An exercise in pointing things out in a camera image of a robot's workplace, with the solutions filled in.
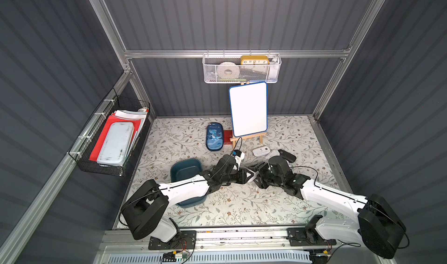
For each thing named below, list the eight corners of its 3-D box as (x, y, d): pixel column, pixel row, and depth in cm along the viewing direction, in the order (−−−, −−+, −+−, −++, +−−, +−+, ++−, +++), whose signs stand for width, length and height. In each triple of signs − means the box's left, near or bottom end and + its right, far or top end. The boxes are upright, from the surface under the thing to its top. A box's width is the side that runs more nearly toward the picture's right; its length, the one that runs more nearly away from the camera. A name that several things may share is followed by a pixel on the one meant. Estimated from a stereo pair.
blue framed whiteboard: (234, 145, 108) (235, 103, 81) (228, 129, 116) (228, 87, 89) (264, 139, 111) (275, 97, 84) (257, 124, 119) (265, 81, 92)
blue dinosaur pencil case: (204, 151, 105) (204, 147, 102) (207, 126, 118) (206, 122, 115) (223, 151, 105) (223, 147, 102) (224, 126, 118) (223, 122, 115)
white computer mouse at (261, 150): (254, 157, 102) (254, 154, 100) (251, 151, 105) (252, 148, 103) (270, 153, 104) (271, 150, 102) (267, 147, 107) (267, 144, 105)
